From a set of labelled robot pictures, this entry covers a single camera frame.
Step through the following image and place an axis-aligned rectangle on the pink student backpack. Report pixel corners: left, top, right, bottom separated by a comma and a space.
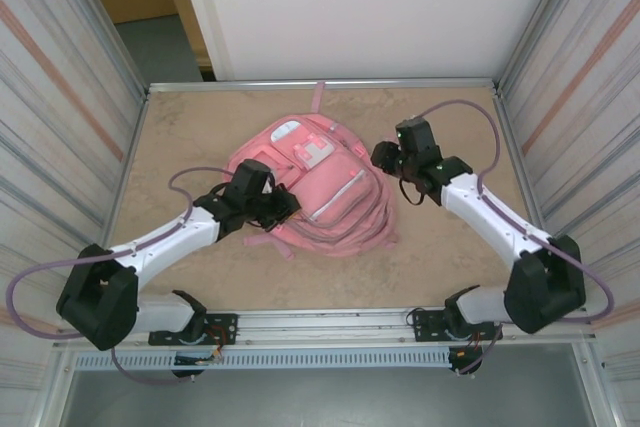
223, 80, 400, 261

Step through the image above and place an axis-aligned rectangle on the translucent corrugated side panel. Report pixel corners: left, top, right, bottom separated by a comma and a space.
492, 0, 640, 398
0, 0, 150, 398

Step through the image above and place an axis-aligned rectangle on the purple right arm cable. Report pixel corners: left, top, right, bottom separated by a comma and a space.
412, 99, 616, 377

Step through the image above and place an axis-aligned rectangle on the aluminium table edge rail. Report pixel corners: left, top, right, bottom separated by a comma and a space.
147, 77, 501, 94
492, 86, 569, 304
89, 89, 151, 311

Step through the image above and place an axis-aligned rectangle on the wide aluminium mounting rail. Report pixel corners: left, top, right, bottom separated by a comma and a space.
53, 302, 599, 352

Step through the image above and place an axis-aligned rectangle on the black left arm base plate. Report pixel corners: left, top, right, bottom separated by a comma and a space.
148, 313, 239, 347

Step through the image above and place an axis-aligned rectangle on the grey slotted cable duct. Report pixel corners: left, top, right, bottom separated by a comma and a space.
73, 349, 451, 372

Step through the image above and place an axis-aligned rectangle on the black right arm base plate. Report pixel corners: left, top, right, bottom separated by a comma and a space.
410, 307, 503, 343

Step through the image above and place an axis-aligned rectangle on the white door frame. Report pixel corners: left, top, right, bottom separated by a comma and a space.
172, 0, 236, 82

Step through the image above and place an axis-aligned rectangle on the black connector with orange wires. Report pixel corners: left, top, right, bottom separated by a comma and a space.
171, 350, 224, 381
448, 345, 485, 377

